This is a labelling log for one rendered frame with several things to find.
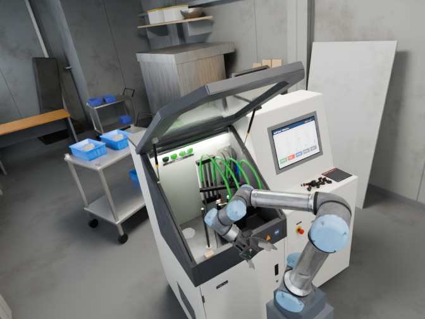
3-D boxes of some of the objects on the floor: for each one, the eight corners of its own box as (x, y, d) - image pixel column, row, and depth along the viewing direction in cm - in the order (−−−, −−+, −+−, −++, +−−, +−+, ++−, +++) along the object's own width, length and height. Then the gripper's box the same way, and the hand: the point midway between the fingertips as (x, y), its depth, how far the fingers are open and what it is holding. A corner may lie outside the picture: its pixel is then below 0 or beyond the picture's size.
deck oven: (243, 147, 523) (233, 42, 445) (193, 168, 473) (173, 54, 394) (201, 130, 628) (187, 42, 550) (157, 146, 578) (135, 52, 500)
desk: (2, 164, 603) (-16, 128, 569) (74, 141, 673) (62, 108, 638) (3, 176, 545) (-17, 137, 511) (83, 150, 615) (69, 114, 581)
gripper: (219, 256, 128) (252, 281, 131) (250, 226, 123) (283, 254, 126) (219, 244, 136) (250, 269, 139) (248, 217, 131) (280, 243, 134)
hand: (265, 258), depth 135 cm, fingers open, 14 cm apart
